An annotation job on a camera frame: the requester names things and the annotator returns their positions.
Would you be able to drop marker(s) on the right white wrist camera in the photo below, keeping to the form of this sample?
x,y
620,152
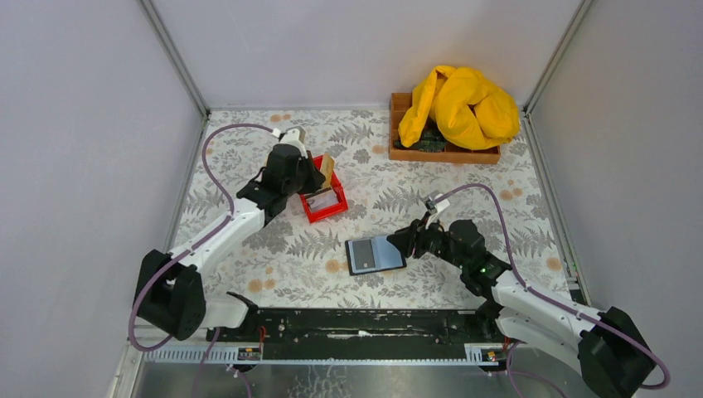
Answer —
x,y
435,206

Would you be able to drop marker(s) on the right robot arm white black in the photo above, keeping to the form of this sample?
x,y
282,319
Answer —
x,y
604,347

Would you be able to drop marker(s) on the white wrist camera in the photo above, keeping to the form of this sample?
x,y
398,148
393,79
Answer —
x,y
435,206
295,137

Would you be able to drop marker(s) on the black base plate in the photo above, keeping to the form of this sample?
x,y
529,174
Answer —
x,y
310,334

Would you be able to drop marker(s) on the yellow cloth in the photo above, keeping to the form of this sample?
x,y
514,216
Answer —
x,y
469,110

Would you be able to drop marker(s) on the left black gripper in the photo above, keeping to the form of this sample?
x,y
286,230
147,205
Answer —
x,y
310,176

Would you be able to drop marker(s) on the dark grey card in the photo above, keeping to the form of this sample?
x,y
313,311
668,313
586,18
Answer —
x,y
363,256

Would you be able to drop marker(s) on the dark green object in tray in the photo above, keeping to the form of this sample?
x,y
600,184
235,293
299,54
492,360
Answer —
x,y
430,141

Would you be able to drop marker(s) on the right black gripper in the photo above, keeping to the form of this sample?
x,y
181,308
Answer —
x,y
415,239

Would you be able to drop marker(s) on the black card holder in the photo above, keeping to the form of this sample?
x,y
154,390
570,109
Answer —
x,y
387,257

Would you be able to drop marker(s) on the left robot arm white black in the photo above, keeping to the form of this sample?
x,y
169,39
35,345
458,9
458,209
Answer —
x,y
170,293

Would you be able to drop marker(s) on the gold VIP card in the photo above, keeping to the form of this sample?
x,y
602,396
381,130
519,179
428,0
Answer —
x,y
326,169

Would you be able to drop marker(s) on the wooden tray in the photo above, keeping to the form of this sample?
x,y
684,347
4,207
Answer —
x,y
399,104

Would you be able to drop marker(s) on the floral table mat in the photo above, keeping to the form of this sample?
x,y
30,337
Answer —
x,y
293,263

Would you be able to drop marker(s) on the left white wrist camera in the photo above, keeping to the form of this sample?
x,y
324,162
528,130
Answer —
x,y
295,137

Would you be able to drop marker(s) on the red plastic bin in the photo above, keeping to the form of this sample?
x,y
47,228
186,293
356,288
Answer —
x,y
330,211

